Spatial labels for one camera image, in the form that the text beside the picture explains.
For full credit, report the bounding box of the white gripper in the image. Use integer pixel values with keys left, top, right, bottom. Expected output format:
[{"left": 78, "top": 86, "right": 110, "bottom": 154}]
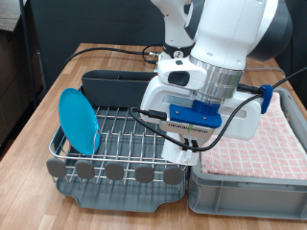
[{"left": 139, "top": 57, "right": 263, "bottom": 151}]

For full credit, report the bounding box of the blue plastic plate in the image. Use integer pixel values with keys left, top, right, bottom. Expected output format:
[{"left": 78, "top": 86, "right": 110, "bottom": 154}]
[{"left": 57, "top": 87, "right": 102, "bottom": 156}]

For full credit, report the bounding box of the grey dish drying rack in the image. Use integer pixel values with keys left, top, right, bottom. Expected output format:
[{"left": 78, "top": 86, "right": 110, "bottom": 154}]
[{"left": 52, "top": 85, "right": 190, "bottom": 214}]

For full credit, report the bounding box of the grey plastic crate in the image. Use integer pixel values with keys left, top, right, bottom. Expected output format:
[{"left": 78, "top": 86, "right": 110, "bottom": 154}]
[{"left": 186, "top": 86, "right": 307, "bottom": 220}]

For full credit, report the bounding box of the pink checkered towel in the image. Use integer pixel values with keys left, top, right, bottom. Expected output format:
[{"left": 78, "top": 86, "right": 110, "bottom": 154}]
[{"left": 200, "top": 91, "right": 307, "bottom": 181}]

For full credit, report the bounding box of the dark grey cutlery holder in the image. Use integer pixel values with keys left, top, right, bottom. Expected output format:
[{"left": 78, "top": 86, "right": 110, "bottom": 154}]
[{"left": 81, "top": 69, "right": 158, "bottom": 108}]

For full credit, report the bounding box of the black backdrop curtain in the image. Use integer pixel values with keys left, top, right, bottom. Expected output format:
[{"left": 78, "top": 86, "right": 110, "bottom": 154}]
[{"left": 28, "top": 0, "right": 307, "bottom": 94}]

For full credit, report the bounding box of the black metal pole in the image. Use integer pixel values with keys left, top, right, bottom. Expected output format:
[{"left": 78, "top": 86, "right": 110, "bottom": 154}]
[{"left": 18, "top": 0, "right": 38, "bottom": 108}]

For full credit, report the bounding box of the dark cabinet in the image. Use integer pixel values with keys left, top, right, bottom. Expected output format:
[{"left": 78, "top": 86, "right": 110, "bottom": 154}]
[{"left": 0, "top": 0, "right": 36, "bottom": 151}]

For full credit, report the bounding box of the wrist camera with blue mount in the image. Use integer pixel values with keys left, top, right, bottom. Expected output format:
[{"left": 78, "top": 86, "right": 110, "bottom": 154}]
[{"left": 158, "top": 100, "right": 224, "bottom": 139}]

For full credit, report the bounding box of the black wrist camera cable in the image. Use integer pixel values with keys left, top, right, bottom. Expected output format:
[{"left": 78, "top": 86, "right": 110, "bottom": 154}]
[{"left": 128, "top": 65, "right": 307, "bottom": 153}]

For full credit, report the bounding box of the metal wire dish rack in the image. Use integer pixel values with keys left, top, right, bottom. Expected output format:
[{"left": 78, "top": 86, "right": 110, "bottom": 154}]
[{"left": 45, "top": 85, "right": 192, "bottom": 188}]

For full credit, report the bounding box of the blue cable clip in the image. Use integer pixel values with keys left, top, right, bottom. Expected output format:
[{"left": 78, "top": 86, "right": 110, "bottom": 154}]
[{"left": 259, "top": 83, "right": 274, "bottom": 115}]

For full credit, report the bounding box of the grey cable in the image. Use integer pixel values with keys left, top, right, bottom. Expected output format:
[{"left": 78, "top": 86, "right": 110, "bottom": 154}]
[{"left": 244, "top": 65, "right": 284, "bottom": 73}]

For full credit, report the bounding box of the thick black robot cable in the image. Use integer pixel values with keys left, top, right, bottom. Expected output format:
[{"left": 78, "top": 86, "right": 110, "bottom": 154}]
[{"left": 63, "top": 43, "right": 165, "bottom": 65}]

